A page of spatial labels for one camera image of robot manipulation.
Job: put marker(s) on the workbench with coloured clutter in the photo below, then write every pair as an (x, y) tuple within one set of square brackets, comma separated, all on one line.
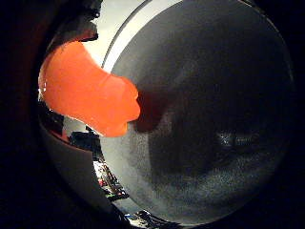
[(109, 183)]

